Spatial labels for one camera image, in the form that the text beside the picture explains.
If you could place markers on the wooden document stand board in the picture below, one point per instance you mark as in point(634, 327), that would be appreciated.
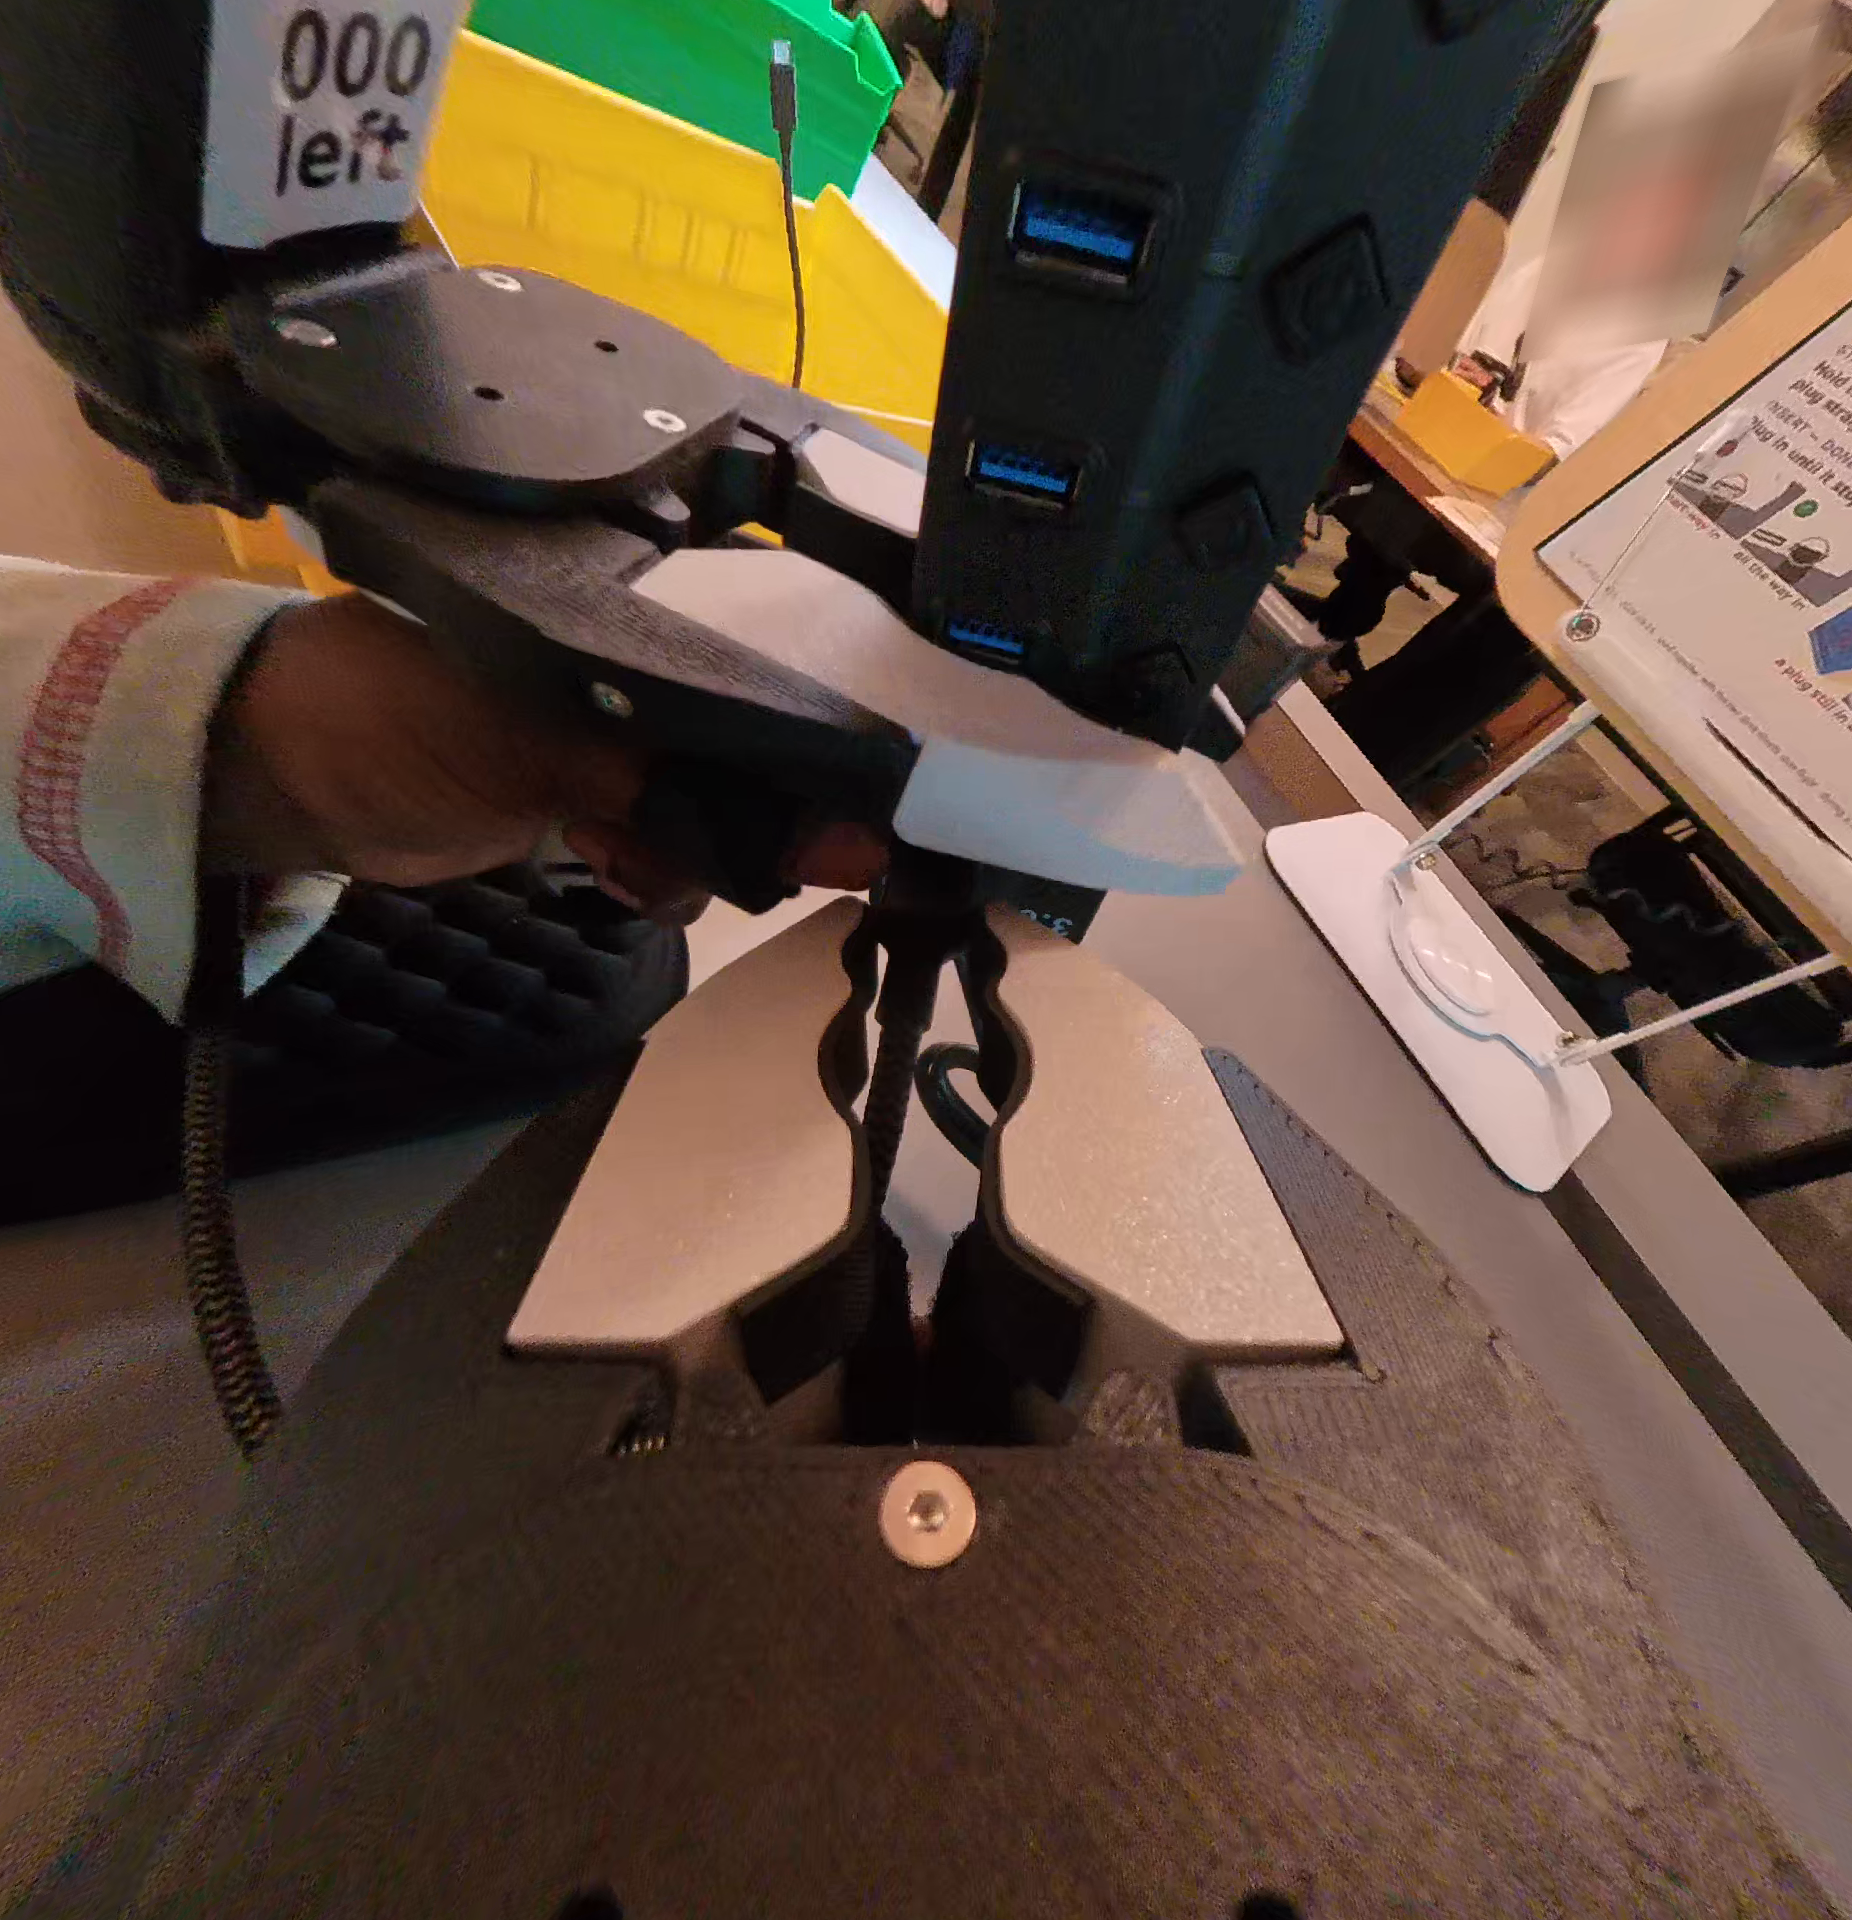
point(1617, 406)

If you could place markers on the person's left forearm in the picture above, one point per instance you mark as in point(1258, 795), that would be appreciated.
point(101, 748)

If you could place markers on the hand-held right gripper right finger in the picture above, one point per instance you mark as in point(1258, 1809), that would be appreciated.
point(1153, 1184)

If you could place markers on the wooden desk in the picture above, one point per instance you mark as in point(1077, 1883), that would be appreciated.
point(1407, 498)

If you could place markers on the yellow plastic bin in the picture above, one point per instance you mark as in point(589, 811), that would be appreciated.
point(639, 225)

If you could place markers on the white metal stand base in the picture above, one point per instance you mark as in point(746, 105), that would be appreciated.
point(1344, 900)

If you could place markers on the small yellow box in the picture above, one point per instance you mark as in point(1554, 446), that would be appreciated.
point(1466, 433)

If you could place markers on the large green plastic bin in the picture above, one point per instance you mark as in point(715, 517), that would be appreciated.
point(686, 59)

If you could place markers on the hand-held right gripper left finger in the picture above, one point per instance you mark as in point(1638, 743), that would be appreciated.
point(704, 1170)

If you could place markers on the black USB hub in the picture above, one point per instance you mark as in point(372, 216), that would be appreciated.
point(1104, 376)

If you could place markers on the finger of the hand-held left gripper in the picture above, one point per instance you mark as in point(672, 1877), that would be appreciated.
point(874, 487)
point(1019, 795)

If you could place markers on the black foam pad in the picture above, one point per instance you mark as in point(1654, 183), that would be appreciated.
point(464, 977)

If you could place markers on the person's left hand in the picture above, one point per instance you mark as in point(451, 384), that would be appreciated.
point(415, 748)

